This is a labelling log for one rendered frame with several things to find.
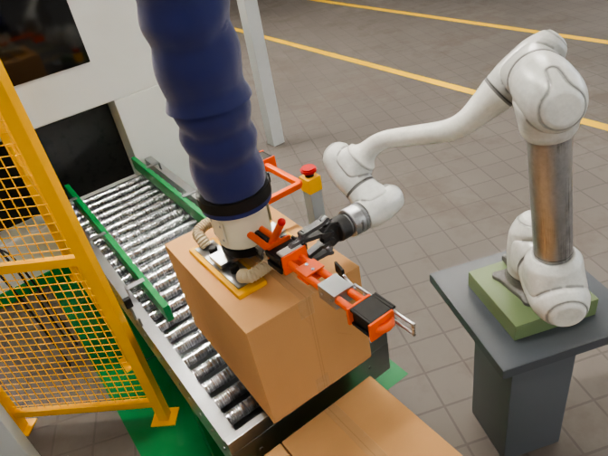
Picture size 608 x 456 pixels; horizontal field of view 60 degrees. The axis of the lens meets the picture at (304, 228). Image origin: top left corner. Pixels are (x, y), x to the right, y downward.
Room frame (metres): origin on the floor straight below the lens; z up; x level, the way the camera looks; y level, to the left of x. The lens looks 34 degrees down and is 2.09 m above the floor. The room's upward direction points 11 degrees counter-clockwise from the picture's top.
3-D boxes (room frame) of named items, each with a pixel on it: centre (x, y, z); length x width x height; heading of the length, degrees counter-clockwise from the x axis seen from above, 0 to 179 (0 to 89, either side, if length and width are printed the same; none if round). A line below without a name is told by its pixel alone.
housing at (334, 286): (1.00, -0.05, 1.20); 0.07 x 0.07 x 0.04; 30
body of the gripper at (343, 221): (1.25, -0.08, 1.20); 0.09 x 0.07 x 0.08; 120
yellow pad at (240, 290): (1.35, 0.27, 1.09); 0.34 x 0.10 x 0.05; 30
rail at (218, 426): (2.07, 0.95, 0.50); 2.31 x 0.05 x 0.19; 30
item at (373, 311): (0.88, -0.11, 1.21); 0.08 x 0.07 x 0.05; 30
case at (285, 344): (1.39, 0.18, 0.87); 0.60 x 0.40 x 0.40; 29
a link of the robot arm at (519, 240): (1.28, -0.71, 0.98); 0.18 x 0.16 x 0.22; 171
